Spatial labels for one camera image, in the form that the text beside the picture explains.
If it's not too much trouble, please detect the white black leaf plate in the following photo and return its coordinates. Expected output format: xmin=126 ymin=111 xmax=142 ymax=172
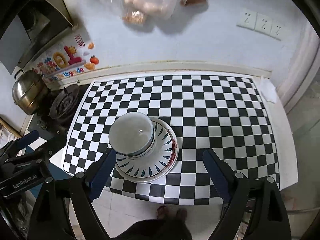
xmin=115 ymin=117 xmax=178 ymax=184

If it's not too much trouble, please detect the white triple wall socket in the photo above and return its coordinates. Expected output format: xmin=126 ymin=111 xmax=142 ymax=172
xmin=236 ymin=9 xmax=286 ymax=41

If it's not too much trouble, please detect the bag of brown nuts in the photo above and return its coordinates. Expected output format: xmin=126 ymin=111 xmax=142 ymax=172
xmin=122 ymin=8 xmax=148 ymax=25

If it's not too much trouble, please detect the plain white bowl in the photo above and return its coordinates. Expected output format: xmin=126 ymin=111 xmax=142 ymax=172
xmin=108 ymin=112 xmax=155 ymax=158

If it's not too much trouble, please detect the steel steamer pot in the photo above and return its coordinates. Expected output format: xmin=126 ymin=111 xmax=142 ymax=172
xmin=12 ymin=69 xmax=49 ymax=115

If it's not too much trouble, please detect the white folded cloth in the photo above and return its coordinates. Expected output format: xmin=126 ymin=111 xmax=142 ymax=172
xmin=259 ymin=77 xmax=277 ymax=103

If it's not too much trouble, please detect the steel range hood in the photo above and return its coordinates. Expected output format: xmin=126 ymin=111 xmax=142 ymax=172
xmin=1 ymin=0 xmax=73 ymax=74

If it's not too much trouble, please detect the black gas stove burner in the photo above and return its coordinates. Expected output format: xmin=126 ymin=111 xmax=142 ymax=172
xmin=49 ymin=84 xmax=80 ymax=120

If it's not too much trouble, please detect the person's sandalled foot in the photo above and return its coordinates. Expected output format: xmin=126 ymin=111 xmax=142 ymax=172
xmin=156 ymin=205 xmax=169 ymax=219

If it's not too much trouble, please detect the black glass stove top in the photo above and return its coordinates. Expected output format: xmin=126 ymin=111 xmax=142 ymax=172
xmin=27 ymin=84 xmax=88 ymax=140

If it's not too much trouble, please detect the colourful wall sticker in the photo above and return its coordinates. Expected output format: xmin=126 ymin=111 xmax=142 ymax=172
xmin=28 ymin=33 xmax=100 ymax=83

